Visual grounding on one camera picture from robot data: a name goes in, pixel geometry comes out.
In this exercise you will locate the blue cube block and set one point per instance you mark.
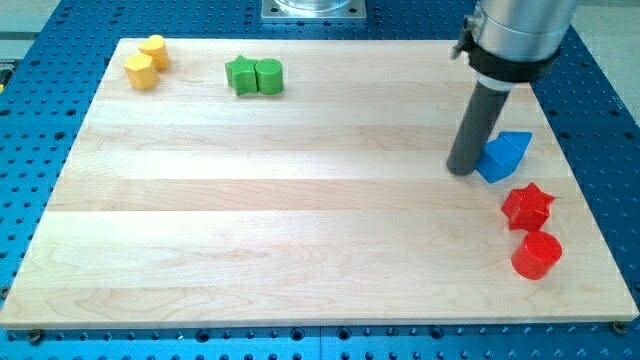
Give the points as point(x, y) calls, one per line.
point(498, 160)

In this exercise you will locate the blue triangle block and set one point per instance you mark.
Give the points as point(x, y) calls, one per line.
point(517, 139)

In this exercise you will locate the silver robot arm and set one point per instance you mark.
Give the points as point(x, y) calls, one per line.
point(513, 41)

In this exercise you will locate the light wooden board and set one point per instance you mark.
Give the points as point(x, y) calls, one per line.
point(329, 203)

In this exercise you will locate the green cylinder block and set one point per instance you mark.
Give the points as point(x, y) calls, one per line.
point(269, 75)

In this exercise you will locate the green star block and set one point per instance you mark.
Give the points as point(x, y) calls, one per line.
point(241, 75)

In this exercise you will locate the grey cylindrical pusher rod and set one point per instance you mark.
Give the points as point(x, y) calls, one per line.
point(481, 114)

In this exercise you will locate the red star block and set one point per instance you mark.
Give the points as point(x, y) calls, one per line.
point(527, 208)

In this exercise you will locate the yellow rounded block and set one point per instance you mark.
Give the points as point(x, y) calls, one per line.
point(155, 47)

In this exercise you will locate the yellow hexagon block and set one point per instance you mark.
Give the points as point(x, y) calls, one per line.
point(141, 71)

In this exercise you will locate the red cylinder block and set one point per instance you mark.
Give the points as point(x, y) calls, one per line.
point(535, 256)

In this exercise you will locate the blue perforated metal breadboard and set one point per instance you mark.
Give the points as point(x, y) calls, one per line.
point(58, 52)

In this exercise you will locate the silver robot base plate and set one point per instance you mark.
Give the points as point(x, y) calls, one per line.
point(312, 9)

